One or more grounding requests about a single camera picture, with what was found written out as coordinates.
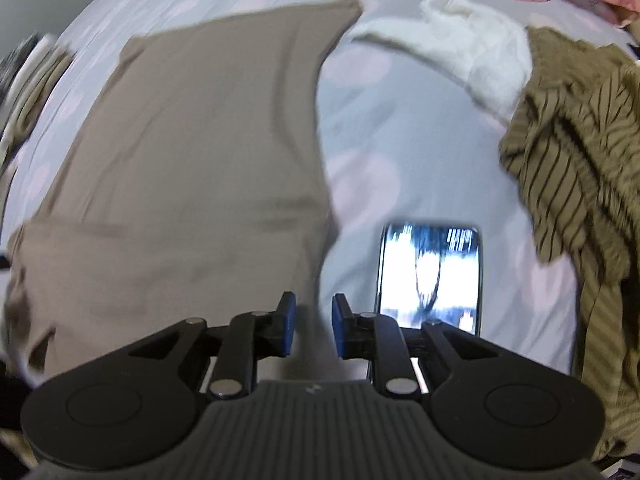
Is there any white crinkled garment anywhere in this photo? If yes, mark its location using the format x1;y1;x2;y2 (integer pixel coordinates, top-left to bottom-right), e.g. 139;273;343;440
350;0;533;123

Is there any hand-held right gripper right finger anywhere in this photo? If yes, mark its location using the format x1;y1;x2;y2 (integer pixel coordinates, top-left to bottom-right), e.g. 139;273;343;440
331;294;501;402

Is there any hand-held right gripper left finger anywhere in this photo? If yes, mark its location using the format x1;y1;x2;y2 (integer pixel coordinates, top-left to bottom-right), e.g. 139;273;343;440
120;291;298;401

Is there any taupe garment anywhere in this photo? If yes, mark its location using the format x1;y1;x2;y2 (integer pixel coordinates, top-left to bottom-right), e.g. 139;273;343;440
0;0;365;391

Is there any beige folded towel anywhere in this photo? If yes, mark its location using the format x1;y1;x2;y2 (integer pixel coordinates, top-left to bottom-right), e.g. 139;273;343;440
0;49;76;161

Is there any olive striped garment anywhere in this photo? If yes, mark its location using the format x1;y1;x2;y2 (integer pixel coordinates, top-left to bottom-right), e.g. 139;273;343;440
499;26;640;461

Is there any smartphone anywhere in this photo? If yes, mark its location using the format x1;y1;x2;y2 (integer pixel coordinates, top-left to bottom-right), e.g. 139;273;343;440
369;220;485;391

